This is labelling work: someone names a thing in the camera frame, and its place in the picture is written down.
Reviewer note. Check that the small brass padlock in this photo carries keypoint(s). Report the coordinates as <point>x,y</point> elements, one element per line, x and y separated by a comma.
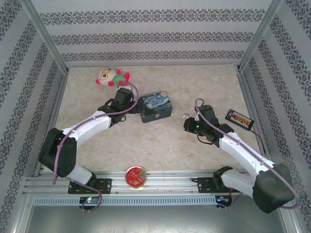
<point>186,116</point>

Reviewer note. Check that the starry night tin box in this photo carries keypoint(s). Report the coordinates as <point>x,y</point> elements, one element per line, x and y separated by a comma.
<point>158,106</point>

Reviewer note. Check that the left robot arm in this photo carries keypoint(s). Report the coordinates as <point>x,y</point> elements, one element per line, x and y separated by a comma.
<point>85,126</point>

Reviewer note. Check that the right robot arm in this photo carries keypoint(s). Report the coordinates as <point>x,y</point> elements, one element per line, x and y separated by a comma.
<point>243,150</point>

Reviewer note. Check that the plush toy with glasses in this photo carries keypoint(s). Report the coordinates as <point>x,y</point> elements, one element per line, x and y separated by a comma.
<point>107,76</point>

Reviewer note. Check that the round red gold tin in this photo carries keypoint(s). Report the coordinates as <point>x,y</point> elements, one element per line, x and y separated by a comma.
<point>135,177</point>

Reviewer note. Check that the small circuit board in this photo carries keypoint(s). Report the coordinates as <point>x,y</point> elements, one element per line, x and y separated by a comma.
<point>89,200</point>
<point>223,200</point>

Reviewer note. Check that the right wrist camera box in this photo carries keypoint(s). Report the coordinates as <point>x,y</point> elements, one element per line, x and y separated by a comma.
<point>196,118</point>

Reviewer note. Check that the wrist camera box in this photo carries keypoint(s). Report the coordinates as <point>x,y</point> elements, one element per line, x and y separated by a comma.
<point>121,87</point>
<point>196,118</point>

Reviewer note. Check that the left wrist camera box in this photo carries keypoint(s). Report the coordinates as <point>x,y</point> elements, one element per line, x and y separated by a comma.
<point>121,87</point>

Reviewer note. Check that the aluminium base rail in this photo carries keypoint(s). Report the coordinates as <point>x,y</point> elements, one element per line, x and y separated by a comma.
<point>170,180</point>

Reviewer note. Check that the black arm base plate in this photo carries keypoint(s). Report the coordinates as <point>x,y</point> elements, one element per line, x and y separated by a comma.
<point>206,185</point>
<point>104,185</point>

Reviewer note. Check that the aluminium frame post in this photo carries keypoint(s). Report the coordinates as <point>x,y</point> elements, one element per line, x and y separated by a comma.
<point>260,36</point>
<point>43,36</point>

